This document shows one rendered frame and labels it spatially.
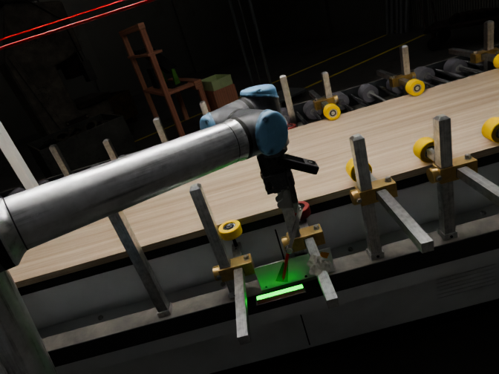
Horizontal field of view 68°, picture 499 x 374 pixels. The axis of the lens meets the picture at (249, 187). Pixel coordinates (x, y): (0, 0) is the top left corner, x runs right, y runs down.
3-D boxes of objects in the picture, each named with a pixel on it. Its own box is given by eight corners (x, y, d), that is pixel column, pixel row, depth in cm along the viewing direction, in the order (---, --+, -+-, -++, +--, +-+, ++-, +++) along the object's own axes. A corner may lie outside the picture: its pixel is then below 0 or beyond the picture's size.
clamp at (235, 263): (255, 274, 124) (251, 263, 122) (217, 285, 125) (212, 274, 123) (254, 263, 130) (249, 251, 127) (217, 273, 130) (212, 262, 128)
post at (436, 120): (456, 248, 127) (450, 115, 106) (445, 251, 127) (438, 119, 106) (450, 242, 130) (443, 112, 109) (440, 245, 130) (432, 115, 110)
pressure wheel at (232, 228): (252, 245, 136) (243, 220, 131) (239, 260, 131) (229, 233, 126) (236, 242, 141) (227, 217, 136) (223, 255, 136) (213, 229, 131)
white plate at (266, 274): (335, 271, 126) (330, 248, 122) (261, 291, 128) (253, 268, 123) (335, 270, 127) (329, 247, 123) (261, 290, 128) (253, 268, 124)
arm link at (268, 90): (229, 93, 94) (259, 79, 99) (243, 138, 99) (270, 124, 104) (252, 93, 87) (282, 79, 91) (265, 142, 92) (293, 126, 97)
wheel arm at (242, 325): (252, 344, 99) (248, 333, 97) (240, 347, 99) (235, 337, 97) (243, 249, 138) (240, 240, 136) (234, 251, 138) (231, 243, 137)
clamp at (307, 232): (325, 243, 121) (322, 231, 119) (286, 254, 122) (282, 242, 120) (321, 234, 126) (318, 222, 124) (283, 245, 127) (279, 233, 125)
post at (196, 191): (244, 303, 131) (199, 185, 110) (235, 306, 131) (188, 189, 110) (243, 296, 134) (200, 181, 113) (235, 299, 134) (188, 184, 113)
